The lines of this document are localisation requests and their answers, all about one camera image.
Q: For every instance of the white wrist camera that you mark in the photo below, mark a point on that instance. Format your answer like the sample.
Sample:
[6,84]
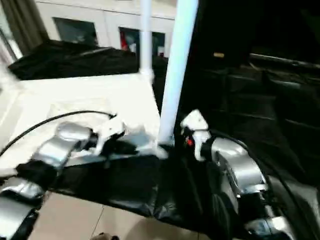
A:
[196,130]
[110,131]

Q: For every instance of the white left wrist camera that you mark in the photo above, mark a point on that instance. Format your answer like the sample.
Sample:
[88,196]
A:
[110,131]

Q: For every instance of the white glass-door cabinet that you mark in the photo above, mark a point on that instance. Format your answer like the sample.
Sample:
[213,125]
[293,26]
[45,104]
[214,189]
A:
[95,20]

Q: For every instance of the white plastic table leg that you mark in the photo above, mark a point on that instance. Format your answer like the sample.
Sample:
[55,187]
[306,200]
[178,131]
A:
[145,40]
[177,70]
[6,77]

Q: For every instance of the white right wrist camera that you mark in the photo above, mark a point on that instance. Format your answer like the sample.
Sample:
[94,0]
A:
[196,130]

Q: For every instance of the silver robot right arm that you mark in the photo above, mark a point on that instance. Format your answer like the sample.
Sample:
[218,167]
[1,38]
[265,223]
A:
[240,170]

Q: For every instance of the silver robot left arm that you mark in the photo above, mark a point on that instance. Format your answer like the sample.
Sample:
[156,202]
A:
[50,155]

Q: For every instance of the black work mat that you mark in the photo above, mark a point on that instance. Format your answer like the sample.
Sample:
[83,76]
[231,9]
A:
[150,190]

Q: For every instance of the white plastic table top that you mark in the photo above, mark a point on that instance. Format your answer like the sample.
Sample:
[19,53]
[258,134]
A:
[85,100]

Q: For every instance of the black backdrop cloth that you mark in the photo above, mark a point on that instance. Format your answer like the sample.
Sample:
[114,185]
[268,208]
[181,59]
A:
[265,27]

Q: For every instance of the grey curtain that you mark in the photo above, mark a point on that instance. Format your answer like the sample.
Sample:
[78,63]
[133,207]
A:
[20,25]

